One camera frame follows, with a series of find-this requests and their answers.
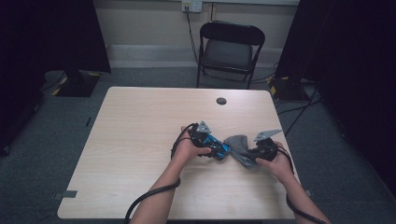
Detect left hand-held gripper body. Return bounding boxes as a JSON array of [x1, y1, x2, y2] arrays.
[[190, 120, 213, 147]]

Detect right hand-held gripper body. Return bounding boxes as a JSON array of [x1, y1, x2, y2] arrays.
[[253, 129, 283, 162]]

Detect blue toy car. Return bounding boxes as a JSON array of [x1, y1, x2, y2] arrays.
[[202, 133, 232, 161]]

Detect grey cloth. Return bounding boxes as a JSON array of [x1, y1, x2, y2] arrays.
[[223, 134, 261, 170]]

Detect person's left hand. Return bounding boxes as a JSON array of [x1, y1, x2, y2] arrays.
[[172, 126, 212, 166]]

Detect person's right hand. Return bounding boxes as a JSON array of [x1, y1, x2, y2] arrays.
[[256, 142, 294, 185]]

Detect black stand base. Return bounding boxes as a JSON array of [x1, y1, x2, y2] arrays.
[[55, 69, 101, 98], [269, 76, 309, 102]]

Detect black folding chair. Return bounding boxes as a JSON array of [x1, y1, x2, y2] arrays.
[[195, 20, 266, 91]]

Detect dark curtain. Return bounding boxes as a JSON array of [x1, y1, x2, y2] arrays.
[[0, 0, 112, 157], [274, 0, 396, 197]]

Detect right hand-held gripper cable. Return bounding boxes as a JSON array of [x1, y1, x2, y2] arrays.
[[276, 146, 328, 224]]

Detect hand-held gripper cable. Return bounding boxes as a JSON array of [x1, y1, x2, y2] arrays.
[[124, 122, 199, 224], [276, 146, 328, 224]]

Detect left hand-held gripper cable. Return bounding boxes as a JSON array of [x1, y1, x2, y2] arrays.
[[124, 122, 199, 224]]

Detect black wall socket cable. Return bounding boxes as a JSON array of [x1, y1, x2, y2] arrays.
[[185, 7, 200, 63]]

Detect white wall socket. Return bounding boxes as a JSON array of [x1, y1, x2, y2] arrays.
[[181, 0, 204, 13]]

